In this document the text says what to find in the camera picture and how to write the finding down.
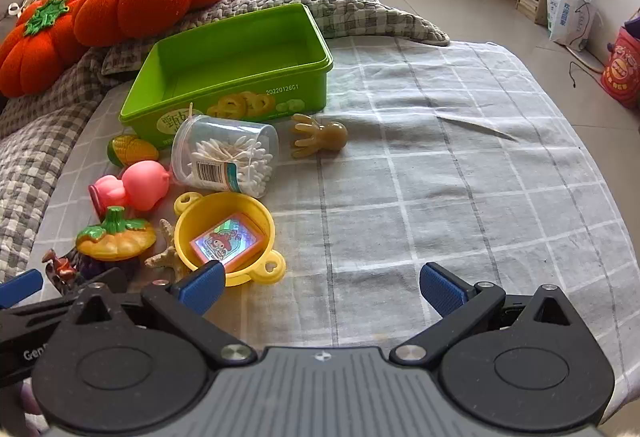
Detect yellow toy pot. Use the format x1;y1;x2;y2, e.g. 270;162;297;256
174;191;287;287

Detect cream starfish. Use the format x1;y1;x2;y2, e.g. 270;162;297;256
145;218;193;285

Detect tan toy octopus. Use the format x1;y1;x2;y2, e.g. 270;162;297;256
291;114;348;160

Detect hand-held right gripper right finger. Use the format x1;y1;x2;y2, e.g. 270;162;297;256
390;261;587;368

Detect pink toy pig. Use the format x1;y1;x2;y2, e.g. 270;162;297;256
89;160;172;218

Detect purple toy grapes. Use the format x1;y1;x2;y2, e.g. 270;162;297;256
79;254;141;283

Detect small orange pumpkin cushion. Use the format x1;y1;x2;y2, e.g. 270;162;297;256
0;0;108;98

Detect pink holographic card pack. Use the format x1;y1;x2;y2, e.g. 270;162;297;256
190;213;266;274

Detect red hat gnome figurine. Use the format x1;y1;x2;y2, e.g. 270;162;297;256
42;247;82;295

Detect clear cotton swab jar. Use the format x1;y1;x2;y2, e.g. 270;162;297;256
171;114;279;198

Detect grey checked quilt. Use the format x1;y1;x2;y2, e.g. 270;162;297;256
0;0;451;285

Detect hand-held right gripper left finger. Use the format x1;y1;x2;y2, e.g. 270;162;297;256
62;261;258;368

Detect black cable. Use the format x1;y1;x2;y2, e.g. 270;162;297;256
567;42;608;88

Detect light grey grid bed sheet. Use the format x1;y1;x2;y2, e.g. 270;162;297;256
30;34;628;423

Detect red printed bag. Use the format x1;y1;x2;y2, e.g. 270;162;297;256
599;12;640;110

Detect grey sofa backrest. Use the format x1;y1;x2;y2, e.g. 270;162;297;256
0;0;28;35

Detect yellow toy corn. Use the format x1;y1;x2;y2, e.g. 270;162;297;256
107;134;160;166

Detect green plastic box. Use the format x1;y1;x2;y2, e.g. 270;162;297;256
119;3;334;150

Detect orange toy pumpkin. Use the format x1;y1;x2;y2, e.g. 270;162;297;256
76;206;157;263

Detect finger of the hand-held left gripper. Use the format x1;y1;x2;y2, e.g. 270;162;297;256
0;269;77;334

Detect white paper shopping bag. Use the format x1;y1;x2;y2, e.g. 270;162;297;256
546;0;597;52

